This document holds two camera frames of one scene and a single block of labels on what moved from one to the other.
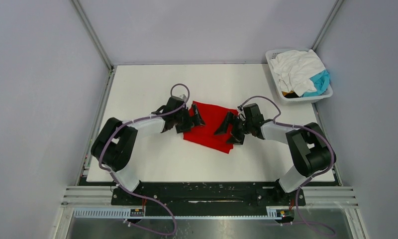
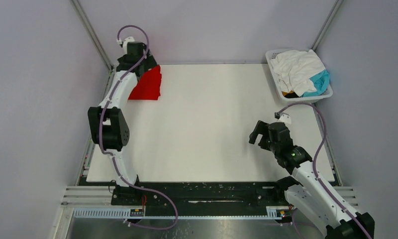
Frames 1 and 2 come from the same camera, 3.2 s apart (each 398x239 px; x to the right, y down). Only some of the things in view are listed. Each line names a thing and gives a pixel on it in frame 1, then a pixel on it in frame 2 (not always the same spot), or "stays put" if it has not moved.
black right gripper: [237, 139] → [261, 128]
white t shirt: [294, 68] stays put
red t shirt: [213, 117] → [149, 85]
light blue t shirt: [321, 81] stays put
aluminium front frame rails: [90, 196] stays put
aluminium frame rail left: [84, 20] stays put
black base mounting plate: [207, 198] stays put
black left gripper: [188, 126] → [149, 61]
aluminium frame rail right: [327, 24] stays put
